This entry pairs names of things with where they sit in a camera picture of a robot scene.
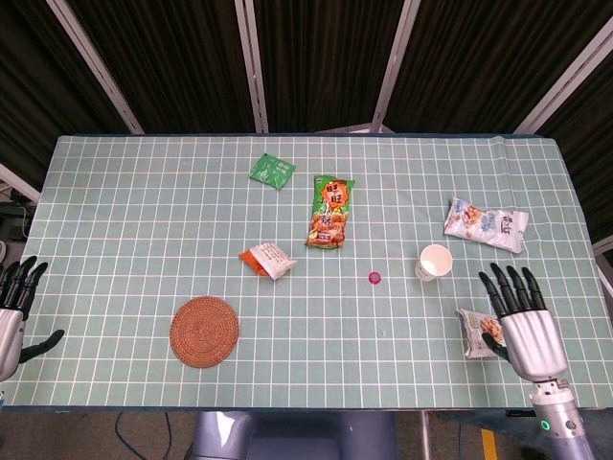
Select green and orange snack bag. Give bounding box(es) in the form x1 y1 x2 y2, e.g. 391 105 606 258
305 174 356 250

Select round woven rattan coaster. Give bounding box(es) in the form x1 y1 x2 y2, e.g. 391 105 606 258
169 296 240 368

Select white screen frame post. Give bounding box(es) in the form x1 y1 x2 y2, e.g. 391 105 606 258
369 0 423 133
233 0 270 134
511 21 613 134
45 0 145 135

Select robot torso base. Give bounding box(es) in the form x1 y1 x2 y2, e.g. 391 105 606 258
184 409 399 460

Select small nut snack packet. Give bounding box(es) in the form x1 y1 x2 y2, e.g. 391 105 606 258
456 308 506 359

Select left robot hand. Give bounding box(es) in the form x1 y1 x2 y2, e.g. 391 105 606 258
0 255 65 383

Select white and blue snack bag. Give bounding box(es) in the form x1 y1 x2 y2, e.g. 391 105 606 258
443 195 530 255

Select small green sachet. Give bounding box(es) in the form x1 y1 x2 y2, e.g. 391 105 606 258
248 153 297 192

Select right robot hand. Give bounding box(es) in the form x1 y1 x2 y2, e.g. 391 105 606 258
479 262 569 383

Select dark folding screen panels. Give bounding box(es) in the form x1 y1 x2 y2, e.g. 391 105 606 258
0 0 613 241

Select white paper cup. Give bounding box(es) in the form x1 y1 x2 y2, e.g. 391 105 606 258
414 243 454 283

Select orange and white snack packet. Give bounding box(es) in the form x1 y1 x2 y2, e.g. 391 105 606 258
238 242 298 281

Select green checkered tablecloth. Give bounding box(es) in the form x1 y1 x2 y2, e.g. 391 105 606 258
0 134 613 410

